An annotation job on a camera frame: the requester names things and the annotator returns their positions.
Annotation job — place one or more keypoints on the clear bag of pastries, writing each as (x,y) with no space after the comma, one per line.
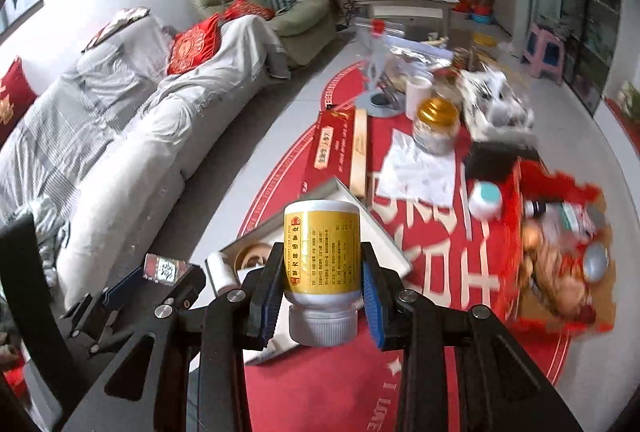
(550,272)

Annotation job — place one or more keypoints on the glass jar gold lid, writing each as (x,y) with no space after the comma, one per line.
(436,125)

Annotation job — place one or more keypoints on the white pill bottle blue label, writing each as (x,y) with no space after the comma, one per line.
(220,269)

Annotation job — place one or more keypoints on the white cylinder cup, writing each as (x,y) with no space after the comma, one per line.
(417,97)

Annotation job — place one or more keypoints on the grey tray box white inside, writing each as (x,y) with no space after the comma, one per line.
(385,237)

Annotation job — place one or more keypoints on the black pouch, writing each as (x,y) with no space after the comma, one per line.
(500,162)

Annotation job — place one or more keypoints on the red embroidered cushion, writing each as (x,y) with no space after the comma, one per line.
(247,10)
(192,47)
(12,97)

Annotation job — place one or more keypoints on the grey covered sofa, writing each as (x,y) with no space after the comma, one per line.
(100,137)

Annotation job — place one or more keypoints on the striped cushion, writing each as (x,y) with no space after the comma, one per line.
(122,20)

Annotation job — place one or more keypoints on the yellow label bottle white cap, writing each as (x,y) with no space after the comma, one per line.
(320,252)

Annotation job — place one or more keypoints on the white plastic bag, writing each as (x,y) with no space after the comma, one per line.
(495,97)

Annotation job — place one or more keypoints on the white table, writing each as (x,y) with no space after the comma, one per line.
(405,5)

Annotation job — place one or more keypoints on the white jar teal lid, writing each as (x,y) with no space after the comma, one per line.
(485,199)

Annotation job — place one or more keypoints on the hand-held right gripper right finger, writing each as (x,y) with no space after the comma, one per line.
(372,307)

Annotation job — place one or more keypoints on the white printed paper sheet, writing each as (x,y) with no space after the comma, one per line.
(420,172)

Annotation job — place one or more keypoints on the pink stool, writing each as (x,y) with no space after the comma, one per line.
(545,50)

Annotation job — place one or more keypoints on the metal can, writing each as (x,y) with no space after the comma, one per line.
(595,259)

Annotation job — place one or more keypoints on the clear plastic container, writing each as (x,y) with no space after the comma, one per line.
(570,217)

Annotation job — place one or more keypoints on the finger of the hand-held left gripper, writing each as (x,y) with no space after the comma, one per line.
(185,287)
(122,288)

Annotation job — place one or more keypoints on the clear zip bag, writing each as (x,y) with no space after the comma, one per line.
(400,47)

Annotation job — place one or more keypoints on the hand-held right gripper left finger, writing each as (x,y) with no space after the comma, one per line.
(267,307)

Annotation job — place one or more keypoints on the metal phone stand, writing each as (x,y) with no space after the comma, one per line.
(380,100)

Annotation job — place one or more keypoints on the green armchair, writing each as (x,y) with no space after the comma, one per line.
(300,22)

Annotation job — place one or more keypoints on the long red gift box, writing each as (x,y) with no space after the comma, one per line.
(335,142)

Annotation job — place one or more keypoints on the red cardboard box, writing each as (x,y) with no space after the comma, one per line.
(550,192)

